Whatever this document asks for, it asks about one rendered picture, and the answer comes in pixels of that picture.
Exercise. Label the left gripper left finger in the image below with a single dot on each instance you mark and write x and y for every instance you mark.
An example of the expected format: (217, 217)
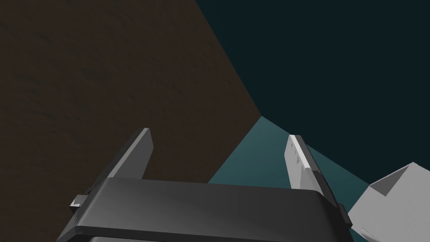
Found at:
(132, 161)

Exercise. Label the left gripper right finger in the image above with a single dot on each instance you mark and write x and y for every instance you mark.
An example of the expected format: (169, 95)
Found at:
(299, 171)

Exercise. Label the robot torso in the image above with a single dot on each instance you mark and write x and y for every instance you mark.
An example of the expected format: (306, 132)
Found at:
(399, 208)

